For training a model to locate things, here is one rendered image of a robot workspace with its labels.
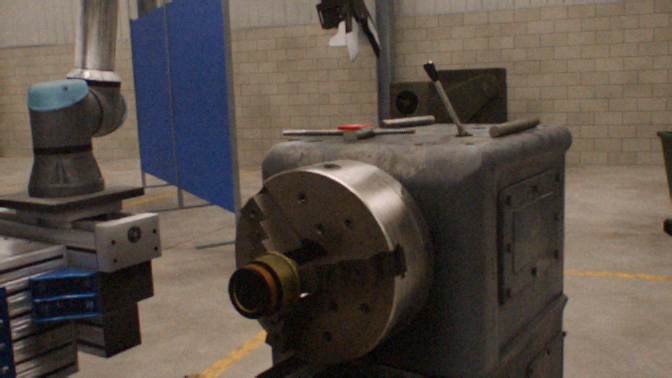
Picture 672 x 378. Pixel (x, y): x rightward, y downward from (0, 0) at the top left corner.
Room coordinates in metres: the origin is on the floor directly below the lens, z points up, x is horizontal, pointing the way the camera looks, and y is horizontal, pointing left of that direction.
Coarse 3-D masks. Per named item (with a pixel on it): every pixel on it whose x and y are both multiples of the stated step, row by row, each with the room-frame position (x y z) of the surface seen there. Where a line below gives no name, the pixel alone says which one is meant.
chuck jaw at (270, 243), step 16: (256, 208) 1.03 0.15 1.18; (272, 208) 1.04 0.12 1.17; (256, 224) 1.03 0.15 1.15; (272, 224) 1.02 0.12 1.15; (288, 224) 1.04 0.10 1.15; (256, 240) 1.01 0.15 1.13; (272, 240) 0.99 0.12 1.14; (288, 240) 1.02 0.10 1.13; (304, 240) 1.04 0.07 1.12; (256, 256) 0.98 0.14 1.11; (288, 256) 1.02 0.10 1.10
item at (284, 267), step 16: (272, 256) 0.95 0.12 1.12; (240, 272) 0.91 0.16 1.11; (256, 272) 0.90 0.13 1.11; (272, 272) 0.92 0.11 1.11; (288, 272) 0.93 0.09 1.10; (240, 288) 0.94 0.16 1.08; (256, 288) 0.97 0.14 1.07; (272, 288) 0.90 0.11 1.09; (288, 288) 0.92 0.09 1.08; (240, 304) 0.92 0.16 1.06; (256, 304) 0.94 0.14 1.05; (272, 304) 0.90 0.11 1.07; (288, 304) 0.93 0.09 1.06
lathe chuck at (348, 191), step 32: (288, 192) 1.05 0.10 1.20; (320, 192) 1.01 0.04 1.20; (352, 192) 0.98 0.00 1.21; (384, 192) 1.02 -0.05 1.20; (320, 224) 1.02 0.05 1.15; (352, 224) 0.98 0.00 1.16; (384, 224) 0.96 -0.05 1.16; (416, 256) 1.00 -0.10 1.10; (352, 288) 0.98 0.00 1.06; (384, 288) 0.95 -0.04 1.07; (416, 288) 1.00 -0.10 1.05; (320, 320) 1.02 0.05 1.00; (352, 320) 0.99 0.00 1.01; (384, 320) 0.96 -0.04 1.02; (320, 352) 1.02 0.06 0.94; (352, 352) 0.99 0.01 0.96
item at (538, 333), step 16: (560, 304) 1.44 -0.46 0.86; (544, 320) 1.34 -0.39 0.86; (560, 320) 1.48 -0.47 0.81; (528, 336) 1.26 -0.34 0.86; (544, 336) 1.38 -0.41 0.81; (560, 336) 1.46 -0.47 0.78; (272, 352) 1.30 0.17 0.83; (288, 352) 1.27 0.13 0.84; (512, 352) 1.18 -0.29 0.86; (528, 352) 1.29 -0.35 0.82; (544, 352) 1.36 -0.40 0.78; (560, 352) 1.46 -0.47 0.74; (352, 368) 1.17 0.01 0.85; (368, 368) 1.15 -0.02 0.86; (384, 368) 1.14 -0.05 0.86; (400, 368) 1.13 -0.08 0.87; (496, 368) 1.11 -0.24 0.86; (512, 368) 1.21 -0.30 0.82; (528, 368) 1.28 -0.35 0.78; (544, 368) 1.36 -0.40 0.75; (560, 368) 1.47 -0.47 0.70
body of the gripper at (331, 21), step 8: (328, 0) 1.44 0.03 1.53; (336, 0) 1.42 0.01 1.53; (344, 0) 1.42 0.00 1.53; (352, 0) 1.41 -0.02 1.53; (360, 0) 1.45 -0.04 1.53; (320, 8) 1.44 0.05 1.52; (328, 8) 1.43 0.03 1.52; (336, 8) 1.43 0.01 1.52; (352, 8) 1.41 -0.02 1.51; (360, 8) 1.44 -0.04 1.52; (320, 16) 1.44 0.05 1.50; (328, 16) 1.43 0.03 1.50; (336, 16) 1.43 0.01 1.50; (360, 16) 1.43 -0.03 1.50; (328, 24) 1.43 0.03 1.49; (336, 24) 1.43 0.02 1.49
